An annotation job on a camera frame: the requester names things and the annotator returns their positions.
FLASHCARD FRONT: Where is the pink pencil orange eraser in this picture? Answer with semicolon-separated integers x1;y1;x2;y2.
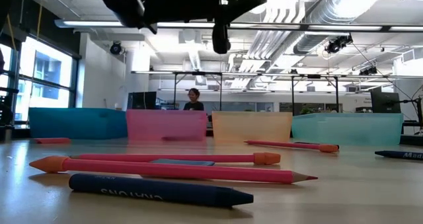
28;155;319;185
70;151;282;166
244;139;340;153

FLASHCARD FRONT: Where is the teal plastic bin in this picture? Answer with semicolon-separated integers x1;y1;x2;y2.
291;112;404;146

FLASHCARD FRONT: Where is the blue plastic bin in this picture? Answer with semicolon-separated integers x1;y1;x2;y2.
28;107;128;140

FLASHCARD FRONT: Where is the person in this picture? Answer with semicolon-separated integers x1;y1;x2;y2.
182;87;205;112

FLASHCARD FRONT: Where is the yellow hanging strap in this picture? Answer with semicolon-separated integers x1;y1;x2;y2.
35;4;44;40

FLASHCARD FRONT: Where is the overhead light bar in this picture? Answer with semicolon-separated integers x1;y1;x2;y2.
54;18;423;34

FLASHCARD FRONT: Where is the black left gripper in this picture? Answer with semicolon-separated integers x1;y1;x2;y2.
145;0;275;55

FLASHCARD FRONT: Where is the dark blue crayon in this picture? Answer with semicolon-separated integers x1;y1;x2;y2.
68;172;254;209
374;150;423;161

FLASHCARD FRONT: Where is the large window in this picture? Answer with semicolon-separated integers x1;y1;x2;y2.
0;35;79;122

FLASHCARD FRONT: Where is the orange plastic bin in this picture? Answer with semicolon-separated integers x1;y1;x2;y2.
211;110;293;144

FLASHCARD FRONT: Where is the black ceiling camera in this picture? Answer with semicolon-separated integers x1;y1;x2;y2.
325;34;354;55
359;66;379;77
109;41;123;56

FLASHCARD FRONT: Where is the black monitor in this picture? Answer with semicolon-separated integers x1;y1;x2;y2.
127;91;158;111
369;91;402;114

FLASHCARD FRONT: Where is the silver ventilation duct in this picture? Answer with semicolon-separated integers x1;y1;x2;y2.
293;0;367;56

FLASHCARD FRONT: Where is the pink plastic bin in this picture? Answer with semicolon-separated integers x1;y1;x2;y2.
126;109;208;142

